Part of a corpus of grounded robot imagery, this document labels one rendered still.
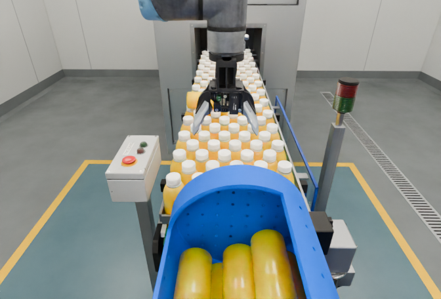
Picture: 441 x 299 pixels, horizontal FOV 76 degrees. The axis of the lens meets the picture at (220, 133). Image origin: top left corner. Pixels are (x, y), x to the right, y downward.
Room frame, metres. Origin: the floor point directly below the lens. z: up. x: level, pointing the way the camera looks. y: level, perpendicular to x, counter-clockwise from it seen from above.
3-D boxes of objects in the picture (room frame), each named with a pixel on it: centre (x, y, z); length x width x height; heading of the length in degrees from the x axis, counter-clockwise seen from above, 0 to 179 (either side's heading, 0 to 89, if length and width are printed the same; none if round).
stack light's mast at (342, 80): (0.86, -0.40, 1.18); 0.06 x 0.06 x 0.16
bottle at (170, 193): (0.60, 0.13, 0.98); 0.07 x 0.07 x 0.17
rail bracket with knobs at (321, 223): (0.52, -0.24, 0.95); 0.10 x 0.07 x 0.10; 89
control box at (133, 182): (0.69, 0.25, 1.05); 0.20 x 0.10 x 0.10; 179
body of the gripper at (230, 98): (0.57, -0.01, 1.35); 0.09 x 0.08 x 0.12; 179
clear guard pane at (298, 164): (1.11, -0.32, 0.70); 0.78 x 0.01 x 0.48; 179
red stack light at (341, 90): (0.86, -0.40, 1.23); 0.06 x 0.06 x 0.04
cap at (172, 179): (0.60, 0.13, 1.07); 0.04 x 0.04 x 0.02
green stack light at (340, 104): (0.86, -0.40, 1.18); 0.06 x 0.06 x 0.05
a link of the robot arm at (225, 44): (0.57, -0.01, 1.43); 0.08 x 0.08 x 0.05
